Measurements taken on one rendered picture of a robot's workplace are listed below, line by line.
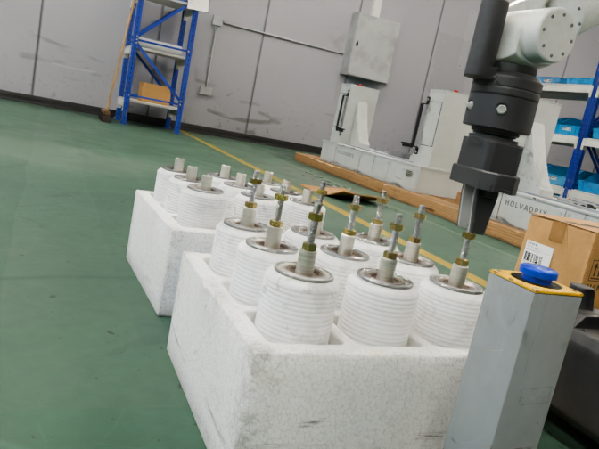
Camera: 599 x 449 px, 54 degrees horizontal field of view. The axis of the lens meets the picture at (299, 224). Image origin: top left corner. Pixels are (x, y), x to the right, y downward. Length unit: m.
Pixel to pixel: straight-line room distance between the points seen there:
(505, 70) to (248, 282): 0.43
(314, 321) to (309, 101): 6.94
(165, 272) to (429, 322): 0.56
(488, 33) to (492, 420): 0.46
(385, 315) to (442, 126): 3.47
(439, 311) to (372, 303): 0.11
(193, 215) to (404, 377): 0.60
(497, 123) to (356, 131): 4.55
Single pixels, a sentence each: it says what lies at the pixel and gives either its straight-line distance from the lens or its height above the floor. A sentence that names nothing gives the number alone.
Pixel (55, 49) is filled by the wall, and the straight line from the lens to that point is 6.95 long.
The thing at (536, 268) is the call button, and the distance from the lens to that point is 0.67.
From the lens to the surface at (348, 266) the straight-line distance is 0.84.
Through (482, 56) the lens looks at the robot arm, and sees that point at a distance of 0.79.
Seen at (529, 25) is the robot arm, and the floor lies 0.60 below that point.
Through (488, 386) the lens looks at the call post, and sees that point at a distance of 0.69.
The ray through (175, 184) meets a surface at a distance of 1.31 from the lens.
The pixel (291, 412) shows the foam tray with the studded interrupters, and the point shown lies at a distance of 0.71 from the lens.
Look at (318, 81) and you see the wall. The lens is 7.63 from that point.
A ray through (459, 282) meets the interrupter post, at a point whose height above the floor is 0.26.
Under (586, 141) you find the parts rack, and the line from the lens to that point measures 6.65.
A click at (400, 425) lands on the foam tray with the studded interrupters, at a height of 0.08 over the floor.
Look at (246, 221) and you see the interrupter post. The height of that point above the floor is 0.26.
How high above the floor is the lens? 0.44
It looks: 10 degrees down
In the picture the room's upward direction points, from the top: 11 degrees clockwise
